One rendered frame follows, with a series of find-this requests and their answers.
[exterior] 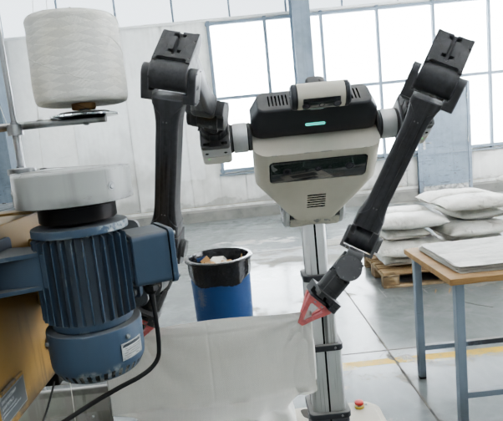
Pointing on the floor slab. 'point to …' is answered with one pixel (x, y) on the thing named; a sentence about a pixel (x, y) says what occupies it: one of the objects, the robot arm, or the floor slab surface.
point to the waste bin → (221, 283)
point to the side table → (460, 325)
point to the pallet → (391, 279)
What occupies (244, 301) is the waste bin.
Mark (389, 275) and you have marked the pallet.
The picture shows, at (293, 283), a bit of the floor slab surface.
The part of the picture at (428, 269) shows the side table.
